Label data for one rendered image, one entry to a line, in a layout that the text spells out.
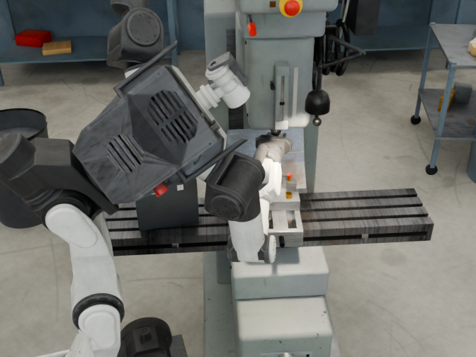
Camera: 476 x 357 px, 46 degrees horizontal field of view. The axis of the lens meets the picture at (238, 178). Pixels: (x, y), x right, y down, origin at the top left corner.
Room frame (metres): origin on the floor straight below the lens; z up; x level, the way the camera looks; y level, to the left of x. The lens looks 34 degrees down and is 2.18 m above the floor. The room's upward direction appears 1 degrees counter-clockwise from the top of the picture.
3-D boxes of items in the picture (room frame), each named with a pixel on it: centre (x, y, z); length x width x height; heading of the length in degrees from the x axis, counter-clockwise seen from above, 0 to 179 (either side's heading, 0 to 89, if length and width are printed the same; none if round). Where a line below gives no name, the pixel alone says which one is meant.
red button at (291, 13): (1.42, -0.15, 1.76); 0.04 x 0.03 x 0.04; 93
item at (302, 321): (1.65, -0.13, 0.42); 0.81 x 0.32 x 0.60; 3
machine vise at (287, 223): (1.64, -0.14, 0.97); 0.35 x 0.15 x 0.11; 0
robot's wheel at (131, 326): (1.44, 0.36, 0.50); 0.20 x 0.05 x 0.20; 105
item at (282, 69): (1.56, -0.14, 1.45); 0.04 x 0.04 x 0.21; 3
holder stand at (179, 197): (1.65, 0.26, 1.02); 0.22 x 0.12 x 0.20; 103
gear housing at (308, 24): (1.72, -0.13, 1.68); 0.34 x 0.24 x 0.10; 3
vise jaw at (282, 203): (1.62, -0.14, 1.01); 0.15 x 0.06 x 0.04; 90
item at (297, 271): (1.67, -0.13, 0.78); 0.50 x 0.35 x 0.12; 3
